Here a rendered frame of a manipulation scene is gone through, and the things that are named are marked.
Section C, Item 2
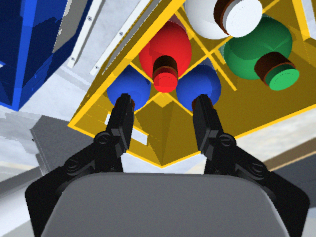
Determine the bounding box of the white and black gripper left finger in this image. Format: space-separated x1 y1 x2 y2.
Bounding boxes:
25 93 135 237

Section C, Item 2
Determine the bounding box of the green bottle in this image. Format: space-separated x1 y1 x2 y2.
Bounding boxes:
218 13 299 90

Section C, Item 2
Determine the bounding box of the red bottle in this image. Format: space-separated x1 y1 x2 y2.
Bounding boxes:
139 13 192 93

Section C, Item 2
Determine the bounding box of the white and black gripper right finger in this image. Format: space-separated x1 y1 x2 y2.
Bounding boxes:
193 94 310 237

